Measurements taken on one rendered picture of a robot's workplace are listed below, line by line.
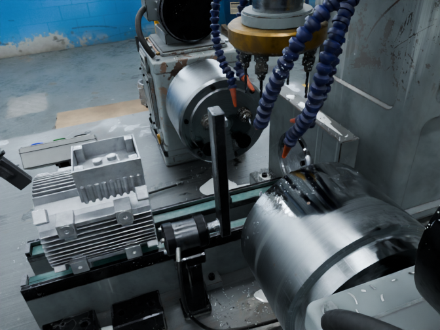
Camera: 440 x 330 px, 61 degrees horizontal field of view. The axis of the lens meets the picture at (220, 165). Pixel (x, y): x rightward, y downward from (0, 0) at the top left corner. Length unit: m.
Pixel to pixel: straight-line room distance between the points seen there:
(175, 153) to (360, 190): 0.81
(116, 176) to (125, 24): 5.66
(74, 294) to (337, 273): 0.55
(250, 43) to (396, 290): 0.43
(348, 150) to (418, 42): 0.21
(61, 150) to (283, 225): 0.59
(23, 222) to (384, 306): 1.01
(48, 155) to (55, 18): 5.34
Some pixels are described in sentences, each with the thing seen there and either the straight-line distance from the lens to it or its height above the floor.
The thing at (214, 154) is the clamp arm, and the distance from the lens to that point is 0.61.
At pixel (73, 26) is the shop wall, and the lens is 6.26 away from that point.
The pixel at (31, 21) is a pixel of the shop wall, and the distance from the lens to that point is 6.26.
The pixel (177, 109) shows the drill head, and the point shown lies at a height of 1.09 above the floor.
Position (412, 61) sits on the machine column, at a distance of 0.73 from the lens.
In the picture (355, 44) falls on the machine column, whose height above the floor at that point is 1.26.
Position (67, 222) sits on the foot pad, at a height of 1.08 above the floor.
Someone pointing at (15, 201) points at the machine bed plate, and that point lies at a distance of 1.33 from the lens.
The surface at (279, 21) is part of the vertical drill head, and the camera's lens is 0.67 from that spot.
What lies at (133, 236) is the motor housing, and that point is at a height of 1.01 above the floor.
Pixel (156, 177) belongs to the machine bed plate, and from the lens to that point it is 1.24.
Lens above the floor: 1.49
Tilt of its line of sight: 33 degrees down
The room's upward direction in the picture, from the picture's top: 4 degrees counter-clockwise
